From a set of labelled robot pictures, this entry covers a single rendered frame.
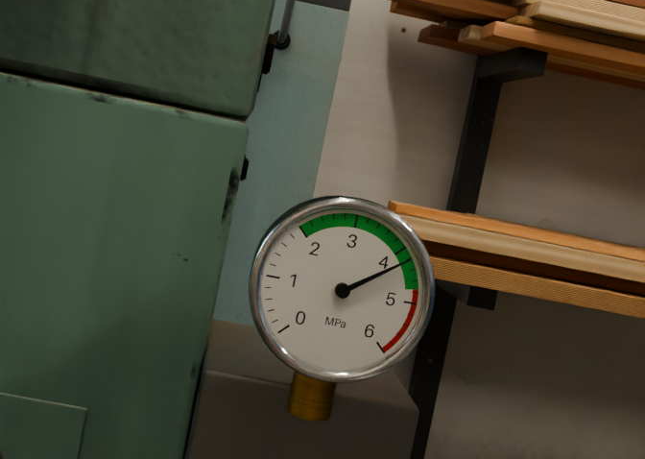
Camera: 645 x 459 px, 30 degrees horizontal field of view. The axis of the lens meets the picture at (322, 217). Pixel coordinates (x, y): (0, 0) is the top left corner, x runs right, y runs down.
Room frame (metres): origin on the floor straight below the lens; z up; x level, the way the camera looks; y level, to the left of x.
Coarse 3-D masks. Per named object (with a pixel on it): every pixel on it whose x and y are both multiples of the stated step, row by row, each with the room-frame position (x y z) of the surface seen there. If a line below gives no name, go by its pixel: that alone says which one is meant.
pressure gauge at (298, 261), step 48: (288, 240) 0.40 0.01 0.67; (336, 240) 0.40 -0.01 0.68; (384, 240) 0.40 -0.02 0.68; (288, 288) 0.40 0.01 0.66; (384, 288) 0.40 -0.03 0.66; (432, 288) 0.40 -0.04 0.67; (288, 336) 0.40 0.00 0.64; (336, 336) 0.40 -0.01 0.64; (384, 336) 0.40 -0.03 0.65; (336, 384) 0.43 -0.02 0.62
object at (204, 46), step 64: (0, 0) 0.45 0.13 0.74; (64, 0) 0.45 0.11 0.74; (128, 0) 0.46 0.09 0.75; (192, 0) 0.46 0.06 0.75; (256, 0) 0.46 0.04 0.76; (0, 64) 0.45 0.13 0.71; (64, 64) 0.45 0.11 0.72; (128, 64) 0.46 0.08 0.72; (192, 64) 0.46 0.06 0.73; (256, 64) 0.46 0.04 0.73
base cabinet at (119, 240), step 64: (0, 128) 0.45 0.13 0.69; (64, 128) 0.46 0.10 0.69; (128, 128) 0.46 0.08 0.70; (192, 128) 0.46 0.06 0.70; (0, 192) 0.45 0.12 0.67; (64, 192) 0.46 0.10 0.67; (128, 192) 0.46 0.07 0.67; (192, 192) 0.46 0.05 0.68; (0, 256) 0.45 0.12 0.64; (64, 256) 0.46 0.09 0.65; (128, 256) 0.46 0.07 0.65; (192, 256) 0.46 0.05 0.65; (0, 320) 0.45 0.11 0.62; (64, 320) 0.46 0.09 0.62; (128, 320) 0.46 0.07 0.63; (192, 320) 0.46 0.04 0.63; (0, 384) 0.45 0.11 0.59; (64, 384) 0.46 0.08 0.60; (128, 384) 0.46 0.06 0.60; (192, 384) 0.46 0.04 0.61; (0, 448) 0.45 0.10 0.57; (64, 448) 0.45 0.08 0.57; (128, 448) 0.46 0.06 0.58
